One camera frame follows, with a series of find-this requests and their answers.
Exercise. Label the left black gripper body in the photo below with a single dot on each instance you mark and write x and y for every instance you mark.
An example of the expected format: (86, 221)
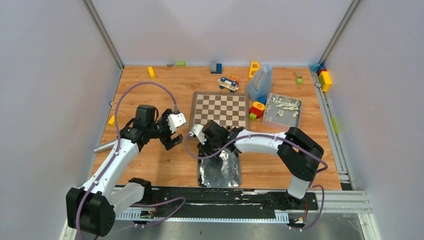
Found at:
(166, 133)

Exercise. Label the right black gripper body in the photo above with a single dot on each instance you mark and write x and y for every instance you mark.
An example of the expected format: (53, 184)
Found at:
(210, 147)

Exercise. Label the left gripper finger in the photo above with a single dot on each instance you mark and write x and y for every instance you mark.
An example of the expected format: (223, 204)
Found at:
(170, 143)
(177, 140)

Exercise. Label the wooden chessboard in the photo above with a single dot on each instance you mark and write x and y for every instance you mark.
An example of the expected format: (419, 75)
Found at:
(228, 109)

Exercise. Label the silver tray black pieces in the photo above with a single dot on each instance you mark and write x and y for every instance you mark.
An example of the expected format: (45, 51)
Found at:
(221, 171)

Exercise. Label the red yellow blue block toy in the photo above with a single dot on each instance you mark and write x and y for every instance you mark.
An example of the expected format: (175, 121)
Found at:
(258, 109)

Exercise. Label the grey cylinder tube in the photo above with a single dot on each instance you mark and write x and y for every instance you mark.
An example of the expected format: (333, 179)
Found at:
(104, 147)

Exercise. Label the colourful toy car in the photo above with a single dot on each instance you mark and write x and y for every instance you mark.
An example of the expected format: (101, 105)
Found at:
(229, 82)

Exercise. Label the translucent blue plastic container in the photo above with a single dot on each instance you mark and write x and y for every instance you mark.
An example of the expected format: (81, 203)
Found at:
(261, 83)

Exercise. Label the silver tray white pieces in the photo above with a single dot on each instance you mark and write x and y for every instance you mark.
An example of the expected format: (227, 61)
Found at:
(282, 112)

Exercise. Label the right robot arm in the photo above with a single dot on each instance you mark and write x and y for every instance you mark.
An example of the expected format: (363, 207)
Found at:
(301, 155)

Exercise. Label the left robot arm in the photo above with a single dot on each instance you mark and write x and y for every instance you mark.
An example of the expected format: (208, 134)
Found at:
(94, 207)

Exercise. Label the yellow block left edge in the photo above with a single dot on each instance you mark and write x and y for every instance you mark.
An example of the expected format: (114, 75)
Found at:
(111, 121)

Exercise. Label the yellow block far left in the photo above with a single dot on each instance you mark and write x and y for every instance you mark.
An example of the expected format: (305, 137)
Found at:
(151, 72)

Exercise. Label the blue grey block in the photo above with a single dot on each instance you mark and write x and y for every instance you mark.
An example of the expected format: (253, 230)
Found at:
(216, 68)

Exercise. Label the small green cube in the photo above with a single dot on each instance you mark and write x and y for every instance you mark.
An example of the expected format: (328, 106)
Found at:
(299, 81)

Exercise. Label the wooden brown block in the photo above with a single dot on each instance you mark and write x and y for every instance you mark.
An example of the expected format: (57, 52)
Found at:
(297, 74)

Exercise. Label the yellow red blue brick stack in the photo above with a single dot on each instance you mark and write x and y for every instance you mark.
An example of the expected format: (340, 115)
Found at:
(323, 76)

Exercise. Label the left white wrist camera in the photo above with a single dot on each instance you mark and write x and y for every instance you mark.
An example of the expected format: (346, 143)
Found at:
(176, 121)

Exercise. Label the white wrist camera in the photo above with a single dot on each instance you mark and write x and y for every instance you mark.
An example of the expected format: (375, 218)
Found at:
(196, 133)
(176, 121)

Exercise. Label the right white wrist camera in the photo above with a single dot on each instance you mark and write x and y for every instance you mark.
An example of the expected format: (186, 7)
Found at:
(196, 133)

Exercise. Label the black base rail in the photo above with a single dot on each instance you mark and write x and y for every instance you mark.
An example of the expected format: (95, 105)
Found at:
(194, 204)

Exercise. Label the green block at wall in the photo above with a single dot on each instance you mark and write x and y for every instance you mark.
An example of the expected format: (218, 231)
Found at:
(180, 63)

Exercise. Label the yellow triangular frame toy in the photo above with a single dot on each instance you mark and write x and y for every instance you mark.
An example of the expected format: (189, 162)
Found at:
(254, 67)

